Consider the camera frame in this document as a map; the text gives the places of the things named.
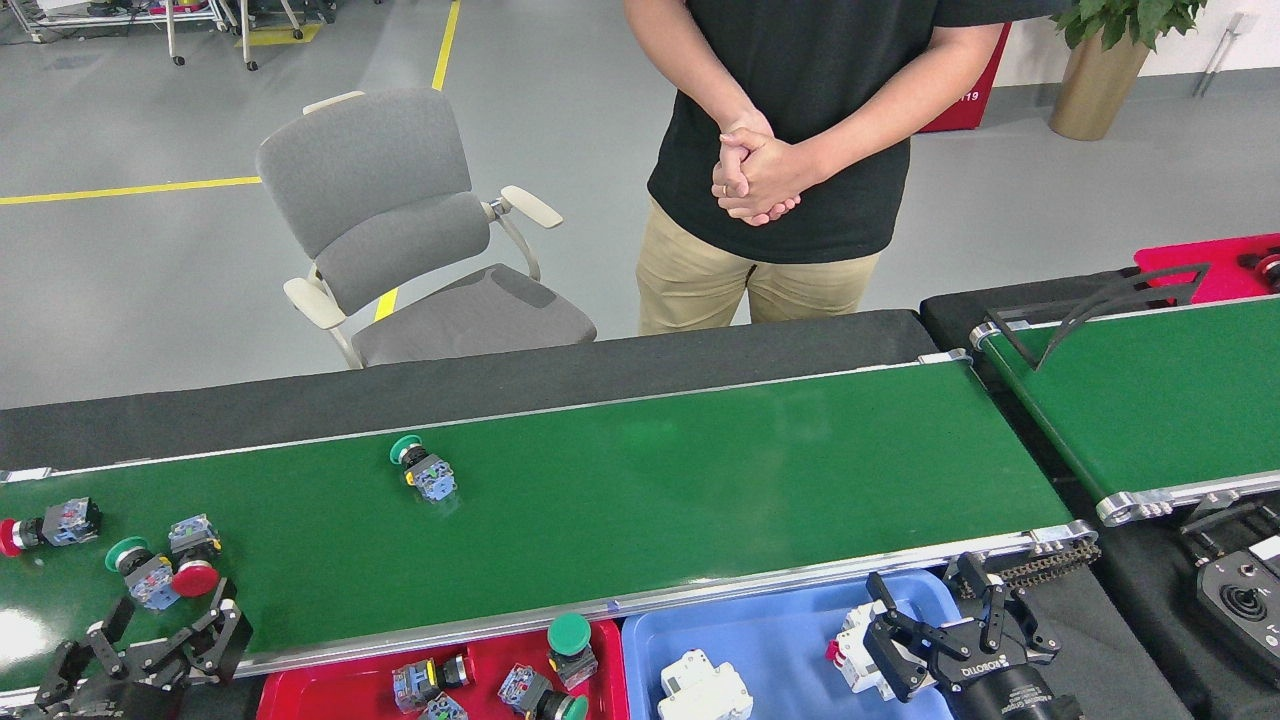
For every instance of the person's right forearm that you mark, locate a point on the person's right forearm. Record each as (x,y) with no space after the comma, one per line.
(690,60)

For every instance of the green plant in brass pot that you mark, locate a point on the green plant in brass pot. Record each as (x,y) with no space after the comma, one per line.
(1095,90)

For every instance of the metal equipment cart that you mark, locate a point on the metal equipment cart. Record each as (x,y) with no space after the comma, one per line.
(120,15)

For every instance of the red plastic tray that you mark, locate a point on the red plastic tray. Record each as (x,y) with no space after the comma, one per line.
(330,700)

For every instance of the green mushroom push button switch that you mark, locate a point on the green mushroom push button switch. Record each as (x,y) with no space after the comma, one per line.
(569,633)
(405,450)
(522,688)
(127,553)

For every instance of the long green conveyor belt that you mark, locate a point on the long green conveyor belt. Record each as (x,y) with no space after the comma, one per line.
(650,480)

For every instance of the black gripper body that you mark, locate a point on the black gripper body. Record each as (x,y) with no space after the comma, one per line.
(130,705)
(1005,690)

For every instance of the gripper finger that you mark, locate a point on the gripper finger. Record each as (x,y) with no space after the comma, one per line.
(910,655)
(225,650)
(1020,625)
(100,660)

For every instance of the white wheeled stand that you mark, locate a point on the white wheeled stand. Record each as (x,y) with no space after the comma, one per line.
(247,45)

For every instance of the person's left hand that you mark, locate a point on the person's left hand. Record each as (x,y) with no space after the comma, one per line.
(770,180)

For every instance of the blue plastic tray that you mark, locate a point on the blue plastic tray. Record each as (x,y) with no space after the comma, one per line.
(760,620)

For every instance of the red fire extinguisher box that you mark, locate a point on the red fire extinguisher box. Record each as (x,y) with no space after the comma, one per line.
(965,100)

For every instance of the person's left forearm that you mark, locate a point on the person's left forearm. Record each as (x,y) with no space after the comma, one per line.
(900,105)

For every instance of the black joystick controller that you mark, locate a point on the black joystick controller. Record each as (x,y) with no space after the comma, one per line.
(1245,605)

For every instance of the short green conveyor belt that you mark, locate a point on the short green conveyor belt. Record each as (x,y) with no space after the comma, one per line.
(1150,400)

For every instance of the grey office chair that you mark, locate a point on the grey office chair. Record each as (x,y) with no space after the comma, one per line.
(370,180)

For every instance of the black guide frame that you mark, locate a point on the black guide frame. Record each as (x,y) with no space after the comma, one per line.
(1195,272)

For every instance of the person's right hand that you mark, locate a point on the person's right hand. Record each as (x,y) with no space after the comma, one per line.
(722,165)

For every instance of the red plastic bin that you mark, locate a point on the red plastic bin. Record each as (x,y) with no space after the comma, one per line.
(1190,265)

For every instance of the person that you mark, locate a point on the person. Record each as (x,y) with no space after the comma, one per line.
(800,40)

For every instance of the white circuit breaker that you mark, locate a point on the white circuit breaker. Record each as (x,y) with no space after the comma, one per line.
(850,645)
(705,690)

